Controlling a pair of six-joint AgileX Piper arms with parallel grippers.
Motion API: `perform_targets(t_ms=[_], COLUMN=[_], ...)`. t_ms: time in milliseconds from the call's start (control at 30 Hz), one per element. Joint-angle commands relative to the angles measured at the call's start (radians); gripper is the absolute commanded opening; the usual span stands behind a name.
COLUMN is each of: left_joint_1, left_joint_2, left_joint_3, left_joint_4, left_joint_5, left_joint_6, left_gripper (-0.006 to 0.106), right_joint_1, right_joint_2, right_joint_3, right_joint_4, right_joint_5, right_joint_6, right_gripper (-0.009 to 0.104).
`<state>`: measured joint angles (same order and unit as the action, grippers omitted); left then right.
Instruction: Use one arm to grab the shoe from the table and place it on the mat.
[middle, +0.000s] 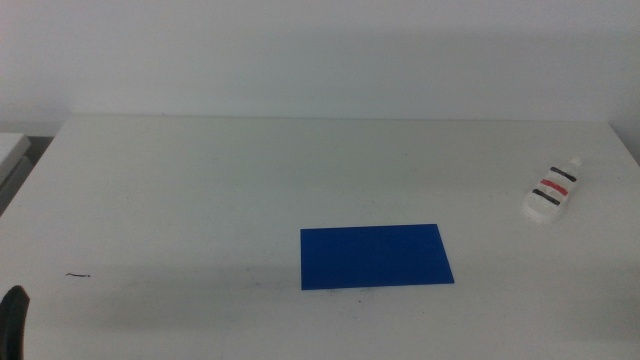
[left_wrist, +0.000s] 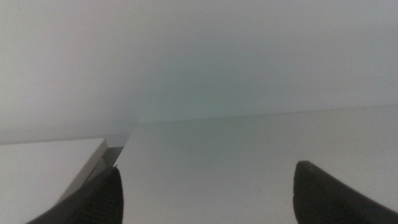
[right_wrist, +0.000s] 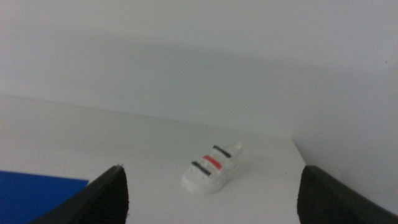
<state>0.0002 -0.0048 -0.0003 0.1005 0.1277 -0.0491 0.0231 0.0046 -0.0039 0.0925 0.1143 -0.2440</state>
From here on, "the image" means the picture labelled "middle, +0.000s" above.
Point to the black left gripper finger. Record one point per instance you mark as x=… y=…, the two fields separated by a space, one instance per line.
x=12 y=325

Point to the blue rectangular mat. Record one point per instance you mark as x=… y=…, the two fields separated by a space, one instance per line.
x=372 y=257

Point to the white side table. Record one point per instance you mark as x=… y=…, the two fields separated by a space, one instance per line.
x=10 y=147

